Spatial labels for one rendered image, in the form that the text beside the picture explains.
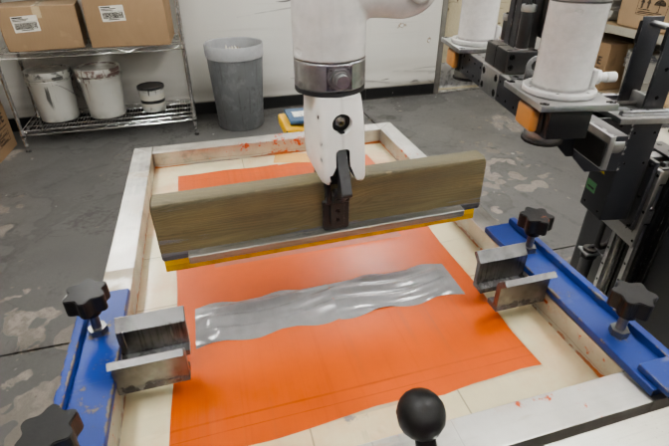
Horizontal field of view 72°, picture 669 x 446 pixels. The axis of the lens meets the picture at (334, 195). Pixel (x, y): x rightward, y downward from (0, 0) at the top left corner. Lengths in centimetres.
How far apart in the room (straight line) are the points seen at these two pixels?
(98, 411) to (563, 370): 49
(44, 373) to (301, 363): 159
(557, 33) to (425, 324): 54
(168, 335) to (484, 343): 37
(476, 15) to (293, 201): 87
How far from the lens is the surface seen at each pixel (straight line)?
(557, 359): 62
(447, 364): 58
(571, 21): 88
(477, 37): 129
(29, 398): 202
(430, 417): 27
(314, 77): 47
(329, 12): 45
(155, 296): 69
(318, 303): 63
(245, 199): 52
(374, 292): 65
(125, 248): 74
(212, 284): 68
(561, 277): 67
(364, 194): 55
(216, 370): 57
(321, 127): 47
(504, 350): 61
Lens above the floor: 139
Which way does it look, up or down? 30 degrees down
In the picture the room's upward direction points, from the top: straight up
